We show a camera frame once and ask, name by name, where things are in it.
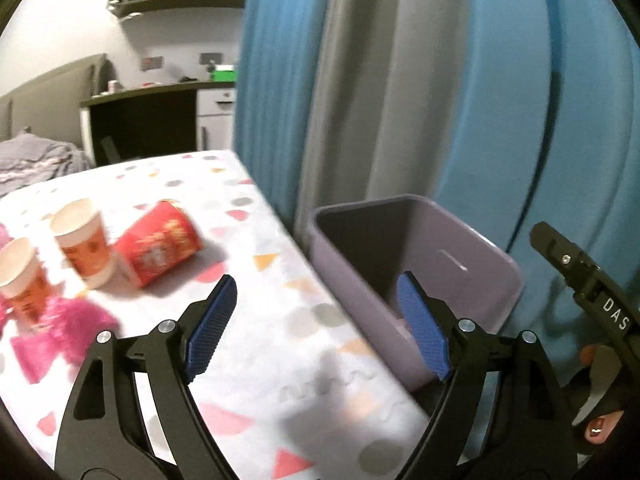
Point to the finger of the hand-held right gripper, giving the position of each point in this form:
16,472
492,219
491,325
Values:
560,255

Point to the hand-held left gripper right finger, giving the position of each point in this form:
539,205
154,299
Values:
422,330

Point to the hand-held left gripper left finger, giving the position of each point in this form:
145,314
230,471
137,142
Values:
210,330

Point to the red printed paper cup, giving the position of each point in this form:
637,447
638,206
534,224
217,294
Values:
160,245

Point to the grey purple plastic bin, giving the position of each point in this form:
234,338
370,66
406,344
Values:
330,265

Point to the pink foam net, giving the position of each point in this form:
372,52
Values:
65,322

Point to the white orange paper cup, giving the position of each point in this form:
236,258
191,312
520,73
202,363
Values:
85,245
25,285

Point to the white drawer cabinet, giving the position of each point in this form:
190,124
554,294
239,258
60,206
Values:
215,120

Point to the grey striped duvet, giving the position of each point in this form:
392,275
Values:
35,160

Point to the dark desk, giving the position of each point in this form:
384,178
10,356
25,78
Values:
145,92

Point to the blue and grey curtain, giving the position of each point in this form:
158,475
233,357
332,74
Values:
280,85

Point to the green box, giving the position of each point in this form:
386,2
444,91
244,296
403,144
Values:
223,75

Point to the small white jar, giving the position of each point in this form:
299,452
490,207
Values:
112,87

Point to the dark wall socket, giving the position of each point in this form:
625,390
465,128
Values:
210,58

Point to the reddish wall socket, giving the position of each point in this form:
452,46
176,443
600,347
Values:
151,63

